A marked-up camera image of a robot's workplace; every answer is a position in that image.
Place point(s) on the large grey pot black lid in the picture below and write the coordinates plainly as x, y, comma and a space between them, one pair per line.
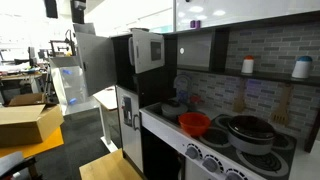
250, 136

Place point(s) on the black stand with equipment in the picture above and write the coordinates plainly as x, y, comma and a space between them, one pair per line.
63, 45

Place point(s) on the small grey pot with lid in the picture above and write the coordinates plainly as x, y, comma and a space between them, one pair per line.
173, 109

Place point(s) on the slotted wooden spatula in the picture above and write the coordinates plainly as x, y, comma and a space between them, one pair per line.
281, 115

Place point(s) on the white shaker blue cap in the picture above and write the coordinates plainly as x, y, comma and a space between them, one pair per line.
301, 69

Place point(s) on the brown cardboard box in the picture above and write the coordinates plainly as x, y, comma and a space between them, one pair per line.
26, 123

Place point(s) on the purple cup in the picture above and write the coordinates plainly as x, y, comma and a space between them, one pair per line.
192, 24
198, 24

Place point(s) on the black white toy kitchen playset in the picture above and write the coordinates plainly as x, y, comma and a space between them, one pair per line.
153, 90

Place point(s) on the white fridge door with noteboard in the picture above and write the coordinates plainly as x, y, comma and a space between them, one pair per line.
96, 63

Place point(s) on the grey stove knob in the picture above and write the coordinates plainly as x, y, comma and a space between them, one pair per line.
234, 175
210, 164
192, 152

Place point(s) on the white table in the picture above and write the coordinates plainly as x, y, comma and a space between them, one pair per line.
107, 98

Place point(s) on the plain wooden spatula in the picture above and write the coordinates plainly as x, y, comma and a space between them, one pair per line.
239, 103

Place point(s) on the orange floor mat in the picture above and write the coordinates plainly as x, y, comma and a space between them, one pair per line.
36, 148

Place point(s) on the cluttered office desk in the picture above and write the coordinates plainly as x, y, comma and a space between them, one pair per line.
16, 75

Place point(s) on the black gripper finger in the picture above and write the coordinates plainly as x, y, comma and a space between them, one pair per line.
51, 8
78, 15

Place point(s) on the grey toy faucet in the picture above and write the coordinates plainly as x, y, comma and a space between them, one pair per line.
181, 81

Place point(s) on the white shaker orange cap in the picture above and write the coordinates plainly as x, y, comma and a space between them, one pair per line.
247, 66

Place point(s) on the white toy microwave door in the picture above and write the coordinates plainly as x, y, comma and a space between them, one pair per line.
143, 60

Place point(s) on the white fridge door with dispenser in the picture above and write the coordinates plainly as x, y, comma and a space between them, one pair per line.
131, 146

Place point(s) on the red plastic bowl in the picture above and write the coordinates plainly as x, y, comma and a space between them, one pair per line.
194, 126

